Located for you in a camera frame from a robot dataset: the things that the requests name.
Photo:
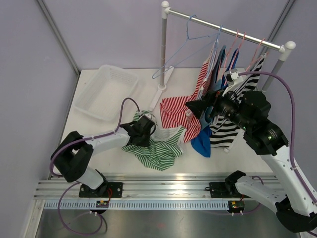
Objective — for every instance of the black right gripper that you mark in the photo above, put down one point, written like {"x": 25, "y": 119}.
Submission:
{"x": 197, "y": 106}

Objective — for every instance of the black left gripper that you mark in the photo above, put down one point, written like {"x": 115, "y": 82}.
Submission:
{"x": 146, "y": 142}

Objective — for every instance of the green white striped tank top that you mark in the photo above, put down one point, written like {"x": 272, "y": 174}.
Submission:
{"x": 164, "y": 148}

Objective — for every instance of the red white striped tank top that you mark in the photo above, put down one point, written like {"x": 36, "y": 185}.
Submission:
{"x": 174, "y": 113}

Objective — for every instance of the light blue wire hanger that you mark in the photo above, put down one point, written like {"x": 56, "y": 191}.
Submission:
{"x": 161, "y": 71}

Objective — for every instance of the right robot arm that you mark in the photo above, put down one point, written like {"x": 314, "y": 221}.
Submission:
{"x": 293, "y": 207}

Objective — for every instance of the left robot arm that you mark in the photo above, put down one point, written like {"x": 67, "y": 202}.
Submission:
{"x": 72, "y": 156}

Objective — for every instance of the black white striped tank top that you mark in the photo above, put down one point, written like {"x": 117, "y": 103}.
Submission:
{"x": 223, "y": 131}

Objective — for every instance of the grey blue tank top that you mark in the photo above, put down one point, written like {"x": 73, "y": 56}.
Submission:
{"x": 205, "y": 120}

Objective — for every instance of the bright blue tank top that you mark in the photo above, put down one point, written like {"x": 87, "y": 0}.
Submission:
{"x": 201, "y": 143}

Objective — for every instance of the pink hanger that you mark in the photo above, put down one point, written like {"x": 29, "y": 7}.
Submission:
{"x": 254, "y": 55}
{"x": 228, "y": 57}
{"x": 235, "y": 55}

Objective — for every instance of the white plastic perforated basket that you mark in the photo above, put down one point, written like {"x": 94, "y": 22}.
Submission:
{"x": 102, "y": 96}

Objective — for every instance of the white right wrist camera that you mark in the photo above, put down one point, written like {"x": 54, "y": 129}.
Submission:
{"x": 233, "y": 80}

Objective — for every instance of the aluminium mounting rail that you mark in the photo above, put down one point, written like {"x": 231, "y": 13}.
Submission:
{"x": 148, "y": 186}

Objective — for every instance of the white slotted cable duct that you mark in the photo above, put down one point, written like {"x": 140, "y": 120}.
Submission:
{"x": 138, "y": 205}

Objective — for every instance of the metal corner frame post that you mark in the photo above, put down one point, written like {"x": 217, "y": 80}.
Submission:
{"x": 58, "y": 36}

